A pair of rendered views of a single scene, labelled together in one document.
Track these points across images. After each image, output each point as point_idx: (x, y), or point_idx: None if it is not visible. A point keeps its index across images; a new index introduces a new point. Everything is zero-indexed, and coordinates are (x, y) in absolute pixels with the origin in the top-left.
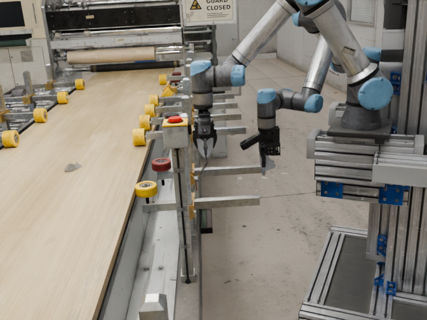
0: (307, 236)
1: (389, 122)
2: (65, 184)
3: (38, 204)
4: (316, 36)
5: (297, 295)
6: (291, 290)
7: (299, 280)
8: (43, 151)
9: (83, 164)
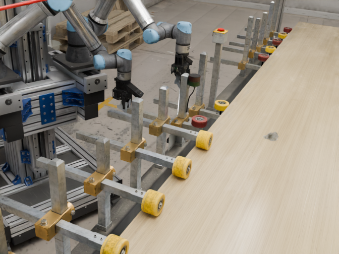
0: None
1: (60, 55)
2: (275, 122)
3: (290, 112)
4: (41, 20)
5: (74, 241)
6: (72, 247)
7: (55, 253)
8: (306, 176)
9: (262, 138)
